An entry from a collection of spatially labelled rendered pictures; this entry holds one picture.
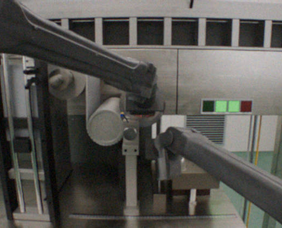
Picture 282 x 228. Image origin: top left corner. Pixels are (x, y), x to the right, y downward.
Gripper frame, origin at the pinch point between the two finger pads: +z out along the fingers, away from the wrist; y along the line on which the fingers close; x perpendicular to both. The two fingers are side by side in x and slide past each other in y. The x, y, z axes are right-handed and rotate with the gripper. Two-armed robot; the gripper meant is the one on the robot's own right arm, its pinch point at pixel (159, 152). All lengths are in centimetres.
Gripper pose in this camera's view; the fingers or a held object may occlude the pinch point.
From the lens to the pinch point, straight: 86.1
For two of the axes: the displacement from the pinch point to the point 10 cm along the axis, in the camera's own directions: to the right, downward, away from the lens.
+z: 0.1, 3.1, 9.5
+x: 0.1, -9.5, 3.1
